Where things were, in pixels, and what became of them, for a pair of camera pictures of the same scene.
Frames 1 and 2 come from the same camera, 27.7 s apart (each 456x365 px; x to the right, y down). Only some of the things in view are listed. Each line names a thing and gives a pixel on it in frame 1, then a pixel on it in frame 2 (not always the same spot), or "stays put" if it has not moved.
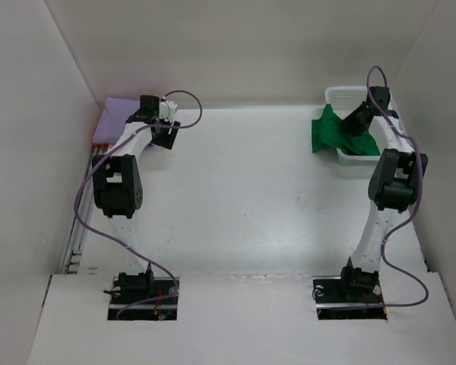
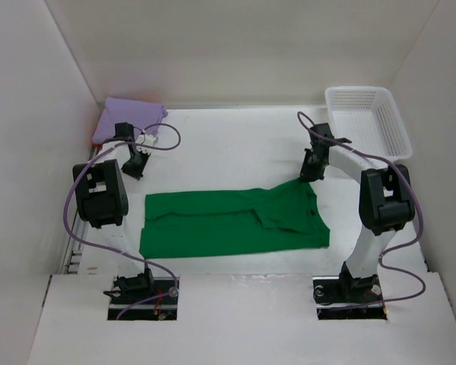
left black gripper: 167,141 -> 137,173
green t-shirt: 327,131 -> 280,217
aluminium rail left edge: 81,217 stays put
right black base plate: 332,303 stays put
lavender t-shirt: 112,115 stays put
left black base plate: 162,306 stays put
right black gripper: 349,122 -> 306,173
